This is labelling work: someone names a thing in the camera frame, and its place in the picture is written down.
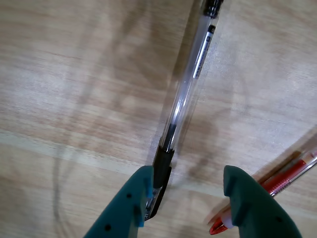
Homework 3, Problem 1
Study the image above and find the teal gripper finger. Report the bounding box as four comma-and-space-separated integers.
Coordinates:
223, 165, 303, 238
83, 165, 155, 238

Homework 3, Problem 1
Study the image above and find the red white retractable pen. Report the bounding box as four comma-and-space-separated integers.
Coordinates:
209, 142, 317, 236

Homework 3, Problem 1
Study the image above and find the clear capped black gel pen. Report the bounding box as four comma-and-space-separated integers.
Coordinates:
145, 0, 225, 221

